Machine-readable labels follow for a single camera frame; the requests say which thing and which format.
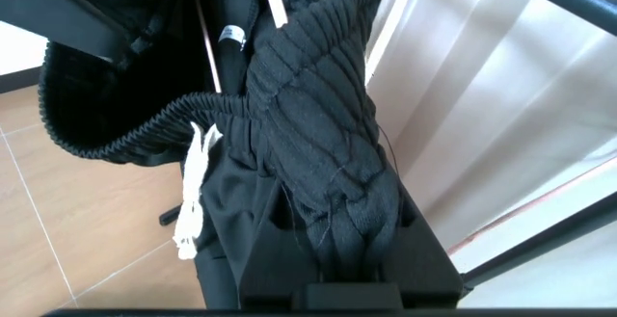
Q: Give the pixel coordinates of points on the beige curtain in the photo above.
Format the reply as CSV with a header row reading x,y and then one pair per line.
x,y
482,114

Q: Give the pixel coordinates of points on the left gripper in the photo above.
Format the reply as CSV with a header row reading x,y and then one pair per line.
x,y
58,13

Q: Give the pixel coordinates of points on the black shorts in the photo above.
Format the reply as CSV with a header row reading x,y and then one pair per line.
x,y
313,114

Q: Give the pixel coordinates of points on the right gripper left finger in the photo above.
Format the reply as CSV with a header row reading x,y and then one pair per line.
x,y
270,259

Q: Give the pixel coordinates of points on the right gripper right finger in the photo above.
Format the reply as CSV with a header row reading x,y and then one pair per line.
x,y
424,269

